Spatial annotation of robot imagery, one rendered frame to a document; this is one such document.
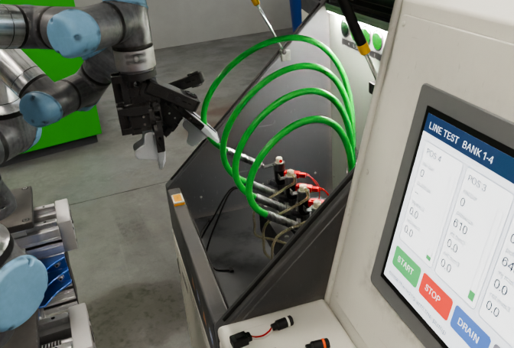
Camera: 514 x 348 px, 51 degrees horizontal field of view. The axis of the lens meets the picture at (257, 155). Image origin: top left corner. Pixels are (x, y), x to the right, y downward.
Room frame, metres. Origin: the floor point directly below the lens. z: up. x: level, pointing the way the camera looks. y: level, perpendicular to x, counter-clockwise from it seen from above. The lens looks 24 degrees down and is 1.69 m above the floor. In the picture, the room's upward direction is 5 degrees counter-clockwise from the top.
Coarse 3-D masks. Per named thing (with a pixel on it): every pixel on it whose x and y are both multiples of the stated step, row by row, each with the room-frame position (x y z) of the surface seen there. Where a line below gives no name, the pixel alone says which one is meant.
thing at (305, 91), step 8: (304, 88) 1.06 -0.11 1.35; (312, 88) 1.06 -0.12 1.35; (288, 96) 1.04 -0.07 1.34; (296, 96) 1.05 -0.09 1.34; (328, 96) 1.06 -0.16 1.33; (272, 104) 1.03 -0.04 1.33; (280, 104) 1.04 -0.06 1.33; (336, 104) 1.07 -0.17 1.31; (264, 112) 1.03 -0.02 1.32; (344, 112) 1.07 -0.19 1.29; (256, 120) 1.02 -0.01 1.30; (344, 120) 1.08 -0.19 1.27; (248, 128) 1.02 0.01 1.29; (248, 136) 1.02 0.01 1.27; (352, 136) 1.08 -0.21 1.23; (240, 144) 1.01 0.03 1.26; (352, 144) 1.08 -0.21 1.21; (240, 152) 1.01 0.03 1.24; (232, 168) 1.01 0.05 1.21; (240, 184) 1.01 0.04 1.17; (256, 200) 1.02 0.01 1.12; (264, 200) 1.02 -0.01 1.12; (272, 200) 1.03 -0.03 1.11; (272, 208) 1.03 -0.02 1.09; (280, 208) 1.03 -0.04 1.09
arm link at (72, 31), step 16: (48, 16) 0.93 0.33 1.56; (64, 16) 0.88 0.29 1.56; (80, 16) 0.89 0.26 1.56; (96, 16) 0.91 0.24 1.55; (112, 16) 0.94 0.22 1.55; (48, 32) 0.89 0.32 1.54; (64, 32) 0.87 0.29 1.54; (80, 32) 0.87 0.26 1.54; (96, 32) 0.89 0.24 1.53; (112, 32) 0.93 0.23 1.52; (64, 48) 0.88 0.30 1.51; (80, 48) 0.87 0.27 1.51; (96, 48) 0.90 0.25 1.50
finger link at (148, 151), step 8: (144, 136) 0.99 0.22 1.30; (152, 136) 0.99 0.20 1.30; (144, 144) 0.99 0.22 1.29; (152, 144) 0.99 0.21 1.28; (136, 152) 0.98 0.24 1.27; (144, 152) 0.99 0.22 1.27; (152, 152) 0.99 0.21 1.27; (160, 152) 0.99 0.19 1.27; (160, 160) 0.99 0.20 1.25; (160, 168) 1.01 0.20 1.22
